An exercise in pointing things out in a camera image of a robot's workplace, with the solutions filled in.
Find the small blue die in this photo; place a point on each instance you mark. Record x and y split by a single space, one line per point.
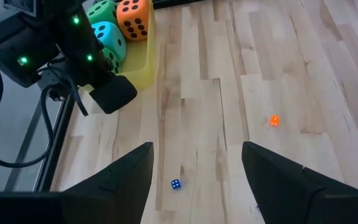
176 184

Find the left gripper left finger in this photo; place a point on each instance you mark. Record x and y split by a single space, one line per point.
120 193

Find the yellow translucent plastic bin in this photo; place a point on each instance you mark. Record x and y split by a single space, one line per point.
138 68

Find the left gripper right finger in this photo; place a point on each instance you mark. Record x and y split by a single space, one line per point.
284 196

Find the teal foam die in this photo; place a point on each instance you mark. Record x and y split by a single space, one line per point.
112 37

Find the black aluminium table frame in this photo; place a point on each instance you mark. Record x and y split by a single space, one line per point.
54 140

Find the small orange die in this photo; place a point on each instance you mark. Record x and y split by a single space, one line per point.
274 120

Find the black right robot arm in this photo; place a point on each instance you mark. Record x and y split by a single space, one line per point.
11 37

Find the orange foam die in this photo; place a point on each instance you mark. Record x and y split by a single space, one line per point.
134 18

